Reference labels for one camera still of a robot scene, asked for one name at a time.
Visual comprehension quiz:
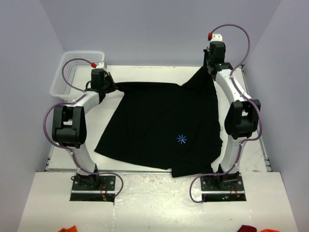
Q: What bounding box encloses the black t shirt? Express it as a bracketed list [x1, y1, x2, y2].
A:
[95, 67, 223, 177]

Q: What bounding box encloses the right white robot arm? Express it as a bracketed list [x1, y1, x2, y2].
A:
[204, 41, 261, 190]

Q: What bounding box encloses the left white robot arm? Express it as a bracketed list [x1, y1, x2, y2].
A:
[52, 68, 117, 190]

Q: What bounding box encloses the white plastic basket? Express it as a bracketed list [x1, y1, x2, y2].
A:
[50, 51, 105, 101]

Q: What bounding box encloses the orange cloth bottom left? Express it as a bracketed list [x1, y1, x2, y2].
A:
[58, 226, 77, 232]

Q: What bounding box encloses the orange cloth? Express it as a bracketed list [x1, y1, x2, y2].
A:
[260, 229, 280, 232]
[58, 226, 77, 232]

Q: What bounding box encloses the dark red cloth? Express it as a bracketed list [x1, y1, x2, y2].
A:
[237, 225, 257, 232]

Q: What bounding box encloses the orange cloth bottom right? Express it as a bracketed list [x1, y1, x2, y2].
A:
[260, 229, 280, 232]

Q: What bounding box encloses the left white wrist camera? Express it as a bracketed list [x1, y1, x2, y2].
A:
[96, 61, 107, 69]

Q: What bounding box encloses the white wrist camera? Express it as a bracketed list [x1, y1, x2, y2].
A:
[96, 61, 107, 69]
[211, 33, 223, 42]

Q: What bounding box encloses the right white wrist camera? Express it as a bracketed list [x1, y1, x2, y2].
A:
[211, 33, 223, 42]

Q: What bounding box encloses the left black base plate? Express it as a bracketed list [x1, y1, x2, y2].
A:
[70, 174, 115, 203]

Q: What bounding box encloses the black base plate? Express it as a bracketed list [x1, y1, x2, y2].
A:
[70, 174, 115, 203]
[200, 172, 247, 203]

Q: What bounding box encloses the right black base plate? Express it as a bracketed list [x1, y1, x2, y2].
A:
[200, 172, 247, 203]

